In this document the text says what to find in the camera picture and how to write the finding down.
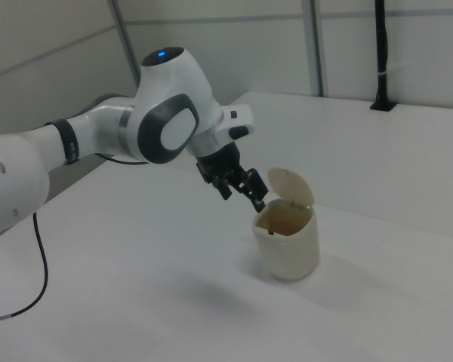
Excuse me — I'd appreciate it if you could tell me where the small white lidded bin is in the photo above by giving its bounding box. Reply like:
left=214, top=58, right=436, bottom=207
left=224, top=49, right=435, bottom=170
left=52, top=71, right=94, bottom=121
left=251, top=166, right=321, bottom=282

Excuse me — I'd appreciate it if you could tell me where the black clamped pole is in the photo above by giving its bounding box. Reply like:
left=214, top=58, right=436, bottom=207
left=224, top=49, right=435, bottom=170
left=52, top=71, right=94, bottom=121
left=369, top=0, right=398, bottom=112

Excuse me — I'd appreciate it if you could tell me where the long black arm cable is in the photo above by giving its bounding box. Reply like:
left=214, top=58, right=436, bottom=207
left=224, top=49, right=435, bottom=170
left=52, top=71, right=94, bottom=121
left=0, top=152, right=153, bottom=324

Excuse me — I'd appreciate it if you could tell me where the grey partition post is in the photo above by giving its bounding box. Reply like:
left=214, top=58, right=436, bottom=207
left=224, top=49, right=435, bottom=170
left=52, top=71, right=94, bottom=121
left=108, top=0, right=143, bottom=88
left=308, top=0, right=331, bottom=97

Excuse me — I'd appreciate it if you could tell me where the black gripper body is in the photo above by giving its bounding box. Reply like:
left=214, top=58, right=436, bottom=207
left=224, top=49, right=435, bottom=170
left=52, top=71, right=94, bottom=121
left=195, top=141, right=247, bottom=187

